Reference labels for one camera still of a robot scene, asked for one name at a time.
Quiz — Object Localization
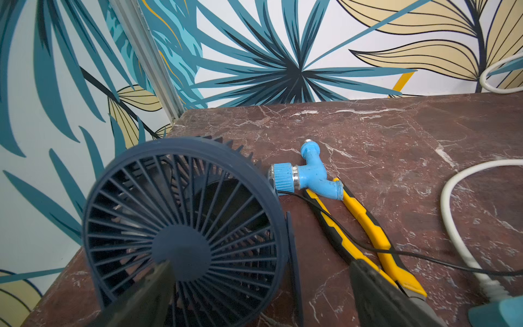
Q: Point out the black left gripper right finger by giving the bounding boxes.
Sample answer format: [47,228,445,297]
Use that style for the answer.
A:
[350,260,446,326]

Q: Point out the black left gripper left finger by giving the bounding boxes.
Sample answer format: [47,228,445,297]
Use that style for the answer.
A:
[89,260,176,326]

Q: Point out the blue power strip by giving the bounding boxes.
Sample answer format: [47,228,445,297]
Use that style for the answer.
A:
[468,296,523,327]

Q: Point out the dark blue desk fan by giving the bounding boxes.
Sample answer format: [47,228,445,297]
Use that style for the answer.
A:
[82,136,304,326]

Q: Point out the yellow black pliers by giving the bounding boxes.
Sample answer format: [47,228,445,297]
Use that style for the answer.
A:
[301,185,436,314]

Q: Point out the blue plastic pipe fitting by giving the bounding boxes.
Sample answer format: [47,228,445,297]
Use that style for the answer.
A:
[268,139,344,200]

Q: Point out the white power strip cord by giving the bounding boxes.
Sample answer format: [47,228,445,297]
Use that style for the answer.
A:
[440,158,523,302]

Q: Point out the thin black fan cable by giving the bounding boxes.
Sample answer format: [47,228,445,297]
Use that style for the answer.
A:
[276,189,523,277]

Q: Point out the aluminium frame post left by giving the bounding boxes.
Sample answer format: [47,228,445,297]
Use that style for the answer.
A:
[110,0,185,121]

